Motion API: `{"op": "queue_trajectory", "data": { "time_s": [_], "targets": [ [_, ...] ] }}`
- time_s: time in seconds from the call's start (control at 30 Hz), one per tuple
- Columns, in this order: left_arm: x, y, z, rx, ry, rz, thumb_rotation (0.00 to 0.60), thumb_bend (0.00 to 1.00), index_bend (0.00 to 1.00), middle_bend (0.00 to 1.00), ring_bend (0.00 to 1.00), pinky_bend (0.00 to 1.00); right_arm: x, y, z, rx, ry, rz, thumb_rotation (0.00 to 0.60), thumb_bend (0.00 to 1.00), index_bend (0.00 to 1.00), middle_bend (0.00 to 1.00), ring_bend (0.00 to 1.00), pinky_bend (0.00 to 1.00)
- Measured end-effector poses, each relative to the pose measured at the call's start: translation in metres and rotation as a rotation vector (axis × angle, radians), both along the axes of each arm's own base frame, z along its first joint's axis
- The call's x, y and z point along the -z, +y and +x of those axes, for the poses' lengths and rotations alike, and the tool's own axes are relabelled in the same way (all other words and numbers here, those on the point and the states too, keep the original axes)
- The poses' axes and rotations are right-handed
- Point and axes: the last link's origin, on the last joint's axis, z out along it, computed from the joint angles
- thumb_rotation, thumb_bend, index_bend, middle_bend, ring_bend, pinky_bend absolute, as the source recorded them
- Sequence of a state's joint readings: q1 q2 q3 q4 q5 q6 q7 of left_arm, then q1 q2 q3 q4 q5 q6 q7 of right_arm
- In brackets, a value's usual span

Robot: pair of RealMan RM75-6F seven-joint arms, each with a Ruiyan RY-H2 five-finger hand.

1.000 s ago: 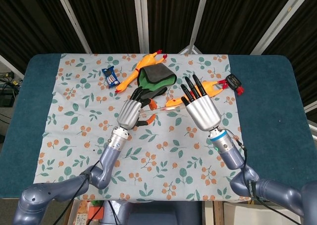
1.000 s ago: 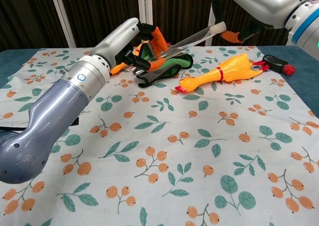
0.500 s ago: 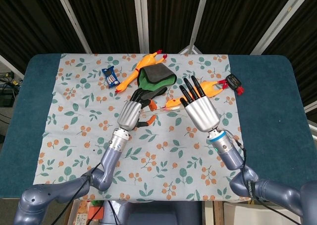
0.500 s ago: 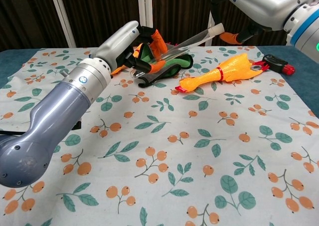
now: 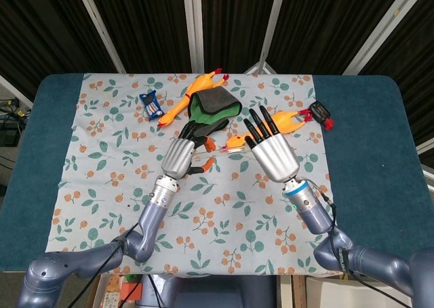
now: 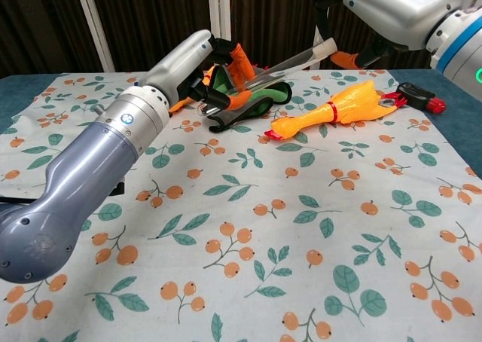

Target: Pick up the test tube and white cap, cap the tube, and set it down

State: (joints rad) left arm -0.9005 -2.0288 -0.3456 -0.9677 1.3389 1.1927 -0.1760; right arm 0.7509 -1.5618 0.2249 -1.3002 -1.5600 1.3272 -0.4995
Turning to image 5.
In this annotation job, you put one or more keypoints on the clear glass rod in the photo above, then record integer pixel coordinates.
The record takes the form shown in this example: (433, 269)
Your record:
(230, 148)

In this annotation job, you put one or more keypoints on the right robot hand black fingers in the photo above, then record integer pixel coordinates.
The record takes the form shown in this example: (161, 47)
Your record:
(276, 155)

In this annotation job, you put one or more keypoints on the white partition frame post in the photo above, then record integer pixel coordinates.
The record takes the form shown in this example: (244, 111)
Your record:
(98, 26)
(193, 23)
(425, 165)
(15, 87)
(379, 26)
(276, 16)

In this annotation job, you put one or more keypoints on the yellow rubber chicken toy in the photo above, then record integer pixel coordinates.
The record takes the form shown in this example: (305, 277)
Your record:
(286, 121)
(200, 84)

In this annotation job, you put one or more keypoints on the cardboard box with colourful items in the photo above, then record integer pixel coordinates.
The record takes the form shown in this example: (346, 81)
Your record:
(112, 292)

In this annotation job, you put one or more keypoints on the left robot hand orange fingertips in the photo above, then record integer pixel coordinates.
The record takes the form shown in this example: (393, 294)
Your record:
(178, 157)

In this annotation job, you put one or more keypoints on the grey blue robot torso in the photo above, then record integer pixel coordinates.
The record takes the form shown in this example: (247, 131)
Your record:
(217, 294)

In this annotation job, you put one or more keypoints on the floral printed tablecloth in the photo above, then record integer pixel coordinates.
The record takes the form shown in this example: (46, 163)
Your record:
(220, 220)

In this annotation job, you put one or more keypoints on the black device with red cap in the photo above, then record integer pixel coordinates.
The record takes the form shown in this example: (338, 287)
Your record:
(320, 111)

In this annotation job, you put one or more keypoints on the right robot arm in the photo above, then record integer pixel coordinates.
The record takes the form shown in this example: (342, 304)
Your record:
(315, 216)

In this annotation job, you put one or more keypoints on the blue cookie snack packet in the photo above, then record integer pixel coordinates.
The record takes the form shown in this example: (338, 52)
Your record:
(152, 106)

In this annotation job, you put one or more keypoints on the grey stand legs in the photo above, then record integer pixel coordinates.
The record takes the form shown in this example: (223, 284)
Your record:
(262, 62)

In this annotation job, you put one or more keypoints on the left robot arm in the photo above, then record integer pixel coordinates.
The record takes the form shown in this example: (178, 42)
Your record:
(154, 216)

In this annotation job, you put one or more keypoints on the white box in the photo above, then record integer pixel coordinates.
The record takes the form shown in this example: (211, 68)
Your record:
(325, 294)

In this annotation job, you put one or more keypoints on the green and grey cloth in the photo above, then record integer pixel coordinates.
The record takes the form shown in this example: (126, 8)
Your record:
(213, 101)

